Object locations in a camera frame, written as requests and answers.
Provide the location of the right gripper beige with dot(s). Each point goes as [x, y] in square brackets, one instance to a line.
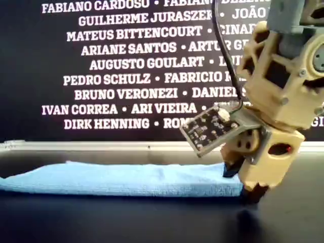
[278, 154]

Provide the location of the aluminium table frame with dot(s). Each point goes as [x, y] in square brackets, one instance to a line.
[101, 146]

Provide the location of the light blue microfibre cloth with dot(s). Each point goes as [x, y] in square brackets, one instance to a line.
[126, 179]

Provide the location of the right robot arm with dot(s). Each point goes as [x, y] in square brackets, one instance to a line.
[273, 83]

